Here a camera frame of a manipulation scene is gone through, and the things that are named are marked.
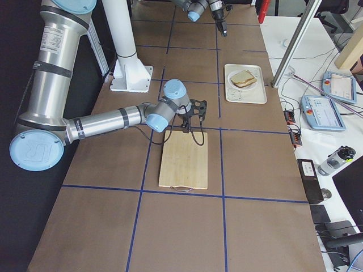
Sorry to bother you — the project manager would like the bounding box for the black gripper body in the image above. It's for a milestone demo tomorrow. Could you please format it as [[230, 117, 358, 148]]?
[[178, 99, 207, 121], [209, 2, 233, 23]]

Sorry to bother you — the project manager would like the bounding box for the white round plate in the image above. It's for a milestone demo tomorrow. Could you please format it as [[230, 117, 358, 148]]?
[[227, 70, 258, 91]]

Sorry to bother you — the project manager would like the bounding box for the bread slice with seeded crust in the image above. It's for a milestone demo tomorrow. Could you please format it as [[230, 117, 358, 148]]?
[[230, 70, 256, 82]]

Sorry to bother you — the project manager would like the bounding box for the bottom bread slice on plate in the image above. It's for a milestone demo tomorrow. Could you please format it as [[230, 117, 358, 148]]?
[[233, 78, 257, 88]]

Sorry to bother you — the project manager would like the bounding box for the bamboo cutting board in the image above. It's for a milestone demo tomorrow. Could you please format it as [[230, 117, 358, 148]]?
[[158, 131, 208, 189]]

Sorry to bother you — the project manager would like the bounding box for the cream tray with bear print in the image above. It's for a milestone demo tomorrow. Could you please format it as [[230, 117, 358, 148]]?
[[224, 64, 267, 104]]

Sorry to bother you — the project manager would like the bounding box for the far orange black electronics module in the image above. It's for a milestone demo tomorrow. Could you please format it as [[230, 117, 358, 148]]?
[[283, 109, 296, 125]]

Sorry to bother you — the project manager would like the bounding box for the orange black electronics module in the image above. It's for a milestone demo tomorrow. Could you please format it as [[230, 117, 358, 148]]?
[[289, 128, 302, 148], [283, 109, 296, 125]]

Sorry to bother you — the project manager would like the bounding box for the near orange black electronics module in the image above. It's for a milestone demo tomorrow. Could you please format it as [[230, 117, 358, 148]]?
[[289, 128, 302, 148]]

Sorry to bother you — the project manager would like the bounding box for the near blue teach pendant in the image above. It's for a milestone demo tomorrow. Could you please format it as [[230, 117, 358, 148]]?
[[301, 95, 346, 131]]

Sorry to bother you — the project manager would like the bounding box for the blue teach pendant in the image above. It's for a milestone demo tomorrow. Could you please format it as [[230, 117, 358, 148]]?
[[301, 95, 346, 131], [322, 71, 357, 105]]

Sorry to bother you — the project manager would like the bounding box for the far blue teach pendant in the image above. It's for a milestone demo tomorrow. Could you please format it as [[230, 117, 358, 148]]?
[[322, 71, 357, 105]]

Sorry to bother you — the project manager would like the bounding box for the black rectangular box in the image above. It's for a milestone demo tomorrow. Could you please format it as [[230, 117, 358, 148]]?
[[297, 159, 324, 205]]

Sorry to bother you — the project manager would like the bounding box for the clear water bottle black cap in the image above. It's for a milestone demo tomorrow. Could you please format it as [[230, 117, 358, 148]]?
[[318, 146, 356, 176]]

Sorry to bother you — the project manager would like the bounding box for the black monitor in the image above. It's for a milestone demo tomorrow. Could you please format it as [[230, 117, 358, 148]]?
[[332, 158, 362, 230]]

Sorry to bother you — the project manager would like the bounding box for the metal cutting board handle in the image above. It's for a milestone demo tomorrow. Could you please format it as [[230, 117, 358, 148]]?
[[170, 186, 195, 193]]

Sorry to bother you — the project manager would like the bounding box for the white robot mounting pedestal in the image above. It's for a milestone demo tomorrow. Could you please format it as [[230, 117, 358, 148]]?
[[102, 0, 153, 93]]

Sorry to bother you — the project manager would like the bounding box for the aluminium frame post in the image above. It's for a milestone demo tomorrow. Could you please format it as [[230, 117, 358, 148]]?
[[272, 0, 322, 88]]

